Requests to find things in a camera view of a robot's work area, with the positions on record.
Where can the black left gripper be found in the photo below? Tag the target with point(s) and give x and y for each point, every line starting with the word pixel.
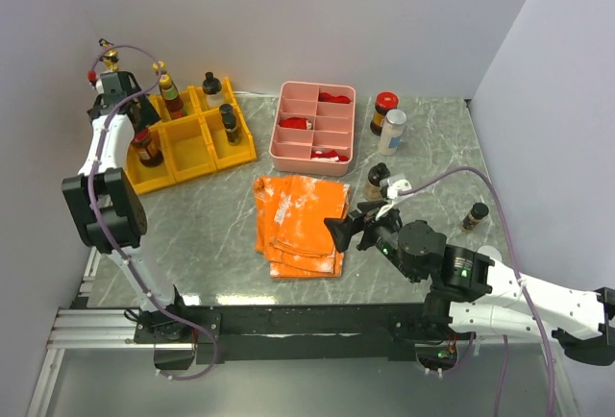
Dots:
pixel 147 111

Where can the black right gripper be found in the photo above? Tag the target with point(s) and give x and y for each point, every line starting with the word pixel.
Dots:
pixel 341 230

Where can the brass clamp wall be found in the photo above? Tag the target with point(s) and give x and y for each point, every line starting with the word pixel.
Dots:
pixel 111 60
pixel 104 43

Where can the sauce bottle yellow cap back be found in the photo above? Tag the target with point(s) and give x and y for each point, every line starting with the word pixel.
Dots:
pixel 160 68

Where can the brown spice jar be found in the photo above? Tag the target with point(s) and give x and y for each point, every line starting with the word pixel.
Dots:
pixel 372 187

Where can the sauce bottle green label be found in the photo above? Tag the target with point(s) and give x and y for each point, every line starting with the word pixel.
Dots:
pixel 171 97

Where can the white bottle black cap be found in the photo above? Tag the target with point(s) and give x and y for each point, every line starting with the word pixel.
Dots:
pixel 212 88

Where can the dark spice jar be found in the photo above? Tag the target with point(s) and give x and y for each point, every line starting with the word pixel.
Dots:
pixel 232 131

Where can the dark spice shaker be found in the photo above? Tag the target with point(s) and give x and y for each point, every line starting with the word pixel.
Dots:
pixel 226 112

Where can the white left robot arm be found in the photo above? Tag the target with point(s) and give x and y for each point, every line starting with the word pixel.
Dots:
pixel 105 208

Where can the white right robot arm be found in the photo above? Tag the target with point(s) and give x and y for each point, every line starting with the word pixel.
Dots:
pixel 472 292

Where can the orange tie-dye cloth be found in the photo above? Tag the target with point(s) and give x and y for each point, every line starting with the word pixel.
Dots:
pixel 291 233

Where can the red white sock bottom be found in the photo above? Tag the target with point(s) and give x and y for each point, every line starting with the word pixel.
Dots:
pixel 328 156

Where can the pink divided tray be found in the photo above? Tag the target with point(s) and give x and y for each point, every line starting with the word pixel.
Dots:
pixel 333 128

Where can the yellow plastic bin organizer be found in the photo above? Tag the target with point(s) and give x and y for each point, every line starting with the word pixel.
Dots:
pixel 192 146

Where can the silver lid glass jar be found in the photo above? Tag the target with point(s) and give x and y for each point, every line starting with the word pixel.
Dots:
pixel 392 130

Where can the red sock middle compartment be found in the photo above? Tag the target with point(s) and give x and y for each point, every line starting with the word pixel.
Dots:
pixel 296 122

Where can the red sock compartment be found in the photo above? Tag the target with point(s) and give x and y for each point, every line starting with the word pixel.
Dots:
pixel 326 97
pixel 296 122

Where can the red lid sauce jar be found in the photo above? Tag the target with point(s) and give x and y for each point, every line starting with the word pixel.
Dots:
pixel 384 103

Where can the dark brown jar back right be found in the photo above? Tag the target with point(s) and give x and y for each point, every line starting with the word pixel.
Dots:
pixel 475 215

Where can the red sock top compartment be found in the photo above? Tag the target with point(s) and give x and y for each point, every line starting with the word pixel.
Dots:
pixel 326 97

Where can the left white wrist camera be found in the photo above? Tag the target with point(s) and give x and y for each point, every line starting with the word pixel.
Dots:
pixel 95 81

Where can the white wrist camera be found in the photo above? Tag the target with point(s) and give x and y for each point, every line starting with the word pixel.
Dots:
pixel 394 190
pixel 95 81

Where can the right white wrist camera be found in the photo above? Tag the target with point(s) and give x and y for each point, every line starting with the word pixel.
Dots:
pixel 394 190

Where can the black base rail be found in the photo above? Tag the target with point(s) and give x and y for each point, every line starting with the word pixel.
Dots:
pixel 241 333

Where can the aluminium frame rail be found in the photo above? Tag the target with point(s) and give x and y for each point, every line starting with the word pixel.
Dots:
pixel 81 327

